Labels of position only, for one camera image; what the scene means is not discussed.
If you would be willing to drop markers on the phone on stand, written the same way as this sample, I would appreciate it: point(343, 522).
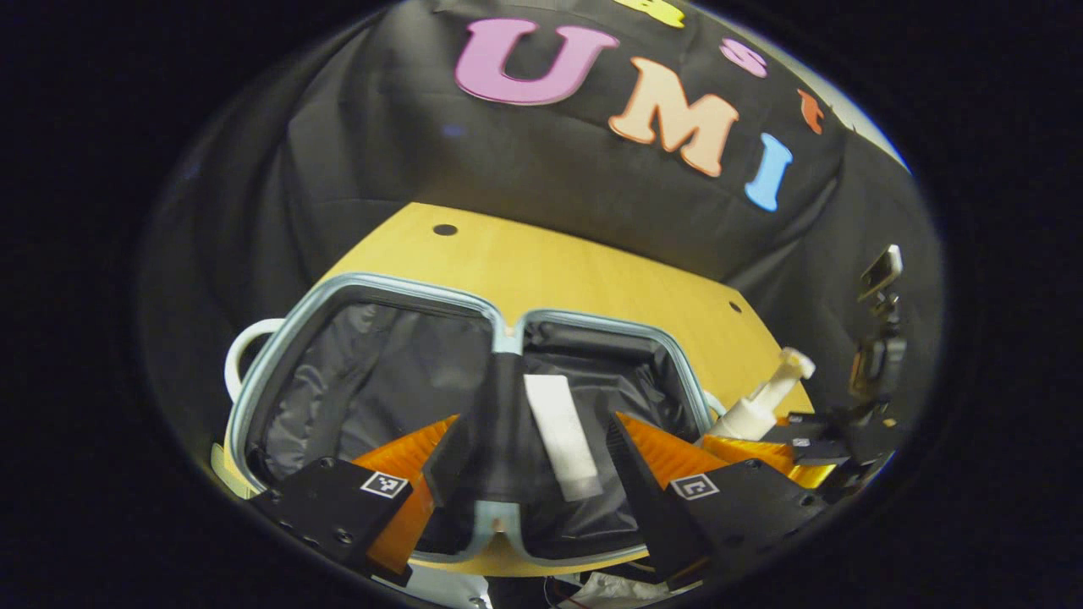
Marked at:
point(880, 272)

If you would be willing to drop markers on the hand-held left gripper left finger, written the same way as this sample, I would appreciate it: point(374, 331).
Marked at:
point(330, 507)

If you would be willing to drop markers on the pale green object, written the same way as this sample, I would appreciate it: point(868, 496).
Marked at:
point(230, 474)

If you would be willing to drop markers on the white cream tube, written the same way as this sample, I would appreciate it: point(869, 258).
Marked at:
point(563, 440)

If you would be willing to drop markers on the black backdrop cloth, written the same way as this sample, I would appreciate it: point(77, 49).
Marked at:
point(423, 161)

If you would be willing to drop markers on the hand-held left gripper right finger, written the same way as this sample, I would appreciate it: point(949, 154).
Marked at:
point(643, 482)

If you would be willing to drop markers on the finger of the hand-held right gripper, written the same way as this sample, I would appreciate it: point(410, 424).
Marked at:
point(816, 444)
point(766, 457)

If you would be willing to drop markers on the light blue suitcase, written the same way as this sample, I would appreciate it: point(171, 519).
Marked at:
point(381, 372)

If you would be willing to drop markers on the white pump bottle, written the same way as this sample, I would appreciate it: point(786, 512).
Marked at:
point(749, 414)

